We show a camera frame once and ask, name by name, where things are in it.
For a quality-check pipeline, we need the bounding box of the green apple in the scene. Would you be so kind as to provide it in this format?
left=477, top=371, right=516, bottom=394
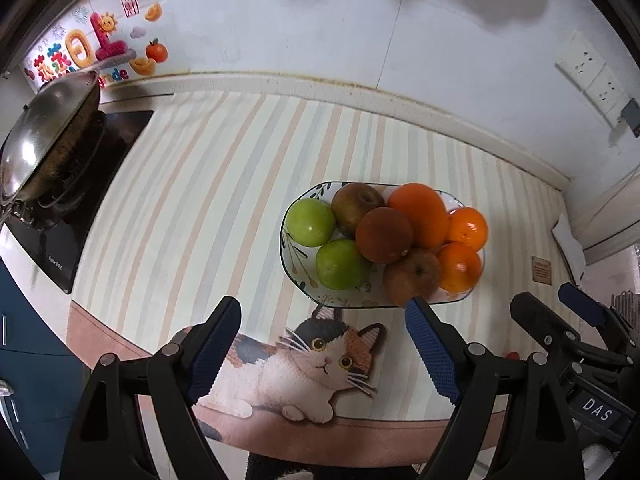
left=285, top=198, right=337, bottom=248
left=315, top=238, right=372, bottom=291

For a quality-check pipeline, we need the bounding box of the dark brown round fruit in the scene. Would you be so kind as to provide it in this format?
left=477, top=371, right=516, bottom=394
left=355, top=206, right=415, bottom=264

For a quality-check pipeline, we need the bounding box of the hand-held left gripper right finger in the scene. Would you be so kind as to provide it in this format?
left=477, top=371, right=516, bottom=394
left=404, top=297, right=586, bottom=480

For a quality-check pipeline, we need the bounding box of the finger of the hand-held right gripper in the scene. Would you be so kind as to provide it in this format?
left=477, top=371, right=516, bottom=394
left=558, top=282, right=640, bottom=356
left=510, top=292, right=632, bottom=367

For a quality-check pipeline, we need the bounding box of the blue kitchen cabinet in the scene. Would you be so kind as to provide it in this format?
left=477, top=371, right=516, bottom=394
left=0, top=260, right=87, bottom=466

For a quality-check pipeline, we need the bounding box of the large orange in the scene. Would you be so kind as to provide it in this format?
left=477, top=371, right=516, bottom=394
left=387, top=183, right=449, bottom=250

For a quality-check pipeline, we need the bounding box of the colourful wall sticker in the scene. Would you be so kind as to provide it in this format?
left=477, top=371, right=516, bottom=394
left=22, top=0, right=168, bottom=93

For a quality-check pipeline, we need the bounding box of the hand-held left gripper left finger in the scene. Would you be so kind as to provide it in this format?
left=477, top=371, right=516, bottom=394
left=60, top=296, right=242, bottom=480

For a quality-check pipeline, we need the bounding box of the small brown card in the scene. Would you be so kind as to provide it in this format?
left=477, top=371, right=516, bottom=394
left=531, top=255, right=553, bottom=285

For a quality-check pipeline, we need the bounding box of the cat shaped mat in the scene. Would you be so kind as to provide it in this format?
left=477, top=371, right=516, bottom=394
left=170, top=305, right=386, bottom=423

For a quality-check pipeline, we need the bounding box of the white wall socket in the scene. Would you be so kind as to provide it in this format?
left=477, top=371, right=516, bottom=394
left=556, top=30, right=606, bottom=93
left=582, top=65, right=625, bottom=113

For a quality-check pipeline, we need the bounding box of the small orange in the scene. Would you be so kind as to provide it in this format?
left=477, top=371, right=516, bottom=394
left=446, top=206, right=489, bottom=252
left=436, top=242, right=483, bottom=293

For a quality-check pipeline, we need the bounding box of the steel wok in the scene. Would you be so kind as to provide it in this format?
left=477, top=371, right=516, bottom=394
left=0, top=71, right=101, bottom=206
left=15, top=92, right=108, bottom=218

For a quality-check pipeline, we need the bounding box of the reddish brown apple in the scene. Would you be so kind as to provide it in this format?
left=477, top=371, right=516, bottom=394
left=383, top=249, right=442, bottom=308

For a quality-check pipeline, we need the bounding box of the black glass gas stove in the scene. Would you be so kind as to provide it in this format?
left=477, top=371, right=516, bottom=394
left=5, top=110, right=155, bottom=295

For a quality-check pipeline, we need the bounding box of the olive brown apple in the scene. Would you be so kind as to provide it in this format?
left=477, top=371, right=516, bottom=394
left=331, top=183, right=386, bottom=238

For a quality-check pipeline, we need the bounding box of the floral oval ceramic plate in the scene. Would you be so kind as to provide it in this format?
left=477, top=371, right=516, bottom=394
left=280, top=181, right=485, bottom=309

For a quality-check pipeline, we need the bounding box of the black wall charger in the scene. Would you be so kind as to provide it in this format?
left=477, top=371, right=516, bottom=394
left=617, top=100, right=640, bottom=138

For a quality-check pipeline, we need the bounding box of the striped tablecloth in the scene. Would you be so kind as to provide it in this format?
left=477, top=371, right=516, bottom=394
left=70, top=91, right=587, bottom=461

